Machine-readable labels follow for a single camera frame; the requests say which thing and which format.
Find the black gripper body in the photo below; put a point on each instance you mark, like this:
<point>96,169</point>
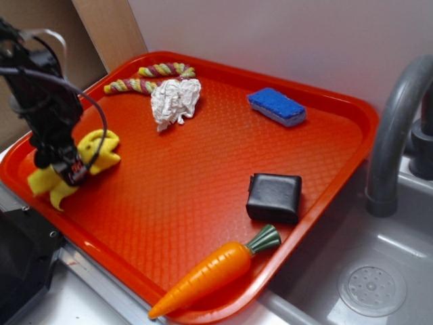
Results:
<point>42,97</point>

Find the yellow cloth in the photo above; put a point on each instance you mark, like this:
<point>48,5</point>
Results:
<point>47,181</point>

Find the wooden board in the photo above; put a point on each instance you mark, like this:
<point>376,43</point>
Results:
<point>100,35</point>

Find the crumpled white paper towel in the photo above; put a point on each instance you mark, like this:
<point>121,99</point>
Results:
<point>173,101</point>

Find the red plastic tray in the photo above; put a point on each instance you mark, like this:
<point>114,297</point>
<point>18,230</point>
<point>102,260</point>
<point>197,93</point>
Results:
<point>177,195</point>

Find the blue sponge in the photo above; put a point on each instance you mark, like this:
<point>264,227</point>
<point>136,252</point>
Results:
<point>277,107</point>

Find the orange toy carrot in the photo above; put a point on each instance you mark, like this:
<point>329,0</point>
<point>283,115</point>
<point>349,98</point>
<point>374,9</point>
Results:
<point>221,267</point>

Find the black folded wallet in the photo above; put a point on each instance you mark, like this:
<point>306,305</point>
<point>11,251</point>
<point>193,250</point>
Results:
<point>274,198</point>

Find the grey faucet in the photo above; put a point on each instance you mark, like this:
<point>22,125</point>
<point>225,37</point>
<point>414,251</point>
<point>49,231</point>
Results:
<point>406,120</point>

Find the grey sink basin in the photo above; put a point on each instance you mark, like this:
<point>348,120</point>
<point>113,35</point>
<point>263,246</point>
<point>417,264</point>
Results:
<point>305,289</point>

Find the sink drain strainer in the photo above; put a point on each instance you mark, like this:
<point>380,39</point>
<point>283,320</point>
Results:
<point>372,288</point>

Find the twisted multicolour rope toy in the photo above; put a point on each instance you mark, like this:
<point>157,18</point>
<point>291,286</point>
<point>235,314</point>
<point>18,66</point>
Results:
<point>149,78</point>

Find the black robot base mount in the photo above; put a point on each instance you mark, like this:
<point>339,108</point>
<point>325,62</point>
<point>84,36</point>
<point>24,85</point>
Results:
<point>29,250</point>

